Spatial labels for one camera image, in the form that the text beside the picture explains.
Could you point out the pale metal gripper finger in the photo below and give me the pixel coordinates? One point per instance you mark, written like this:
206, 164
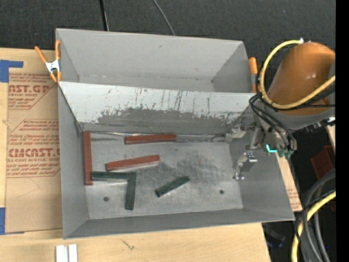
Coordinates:
242, 165
235, 134

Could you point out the dark green flat block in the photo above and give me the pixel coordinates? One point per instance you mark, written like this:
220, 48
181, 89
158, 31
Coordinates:
131, 192
109, 175
171, 186

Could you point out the red-brown flat block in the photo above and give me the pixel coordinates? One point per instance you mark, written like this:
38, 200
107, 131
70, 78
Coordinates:
87, 157
150, 139
131, 162

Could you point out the grey metal bin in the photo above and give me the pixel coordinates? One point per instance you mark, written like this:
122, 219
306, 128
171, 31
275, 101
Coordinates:
152, 64

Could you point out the brown cardboard board red print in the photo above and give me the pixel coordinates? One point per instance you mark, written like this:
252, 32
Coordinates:
32, 201

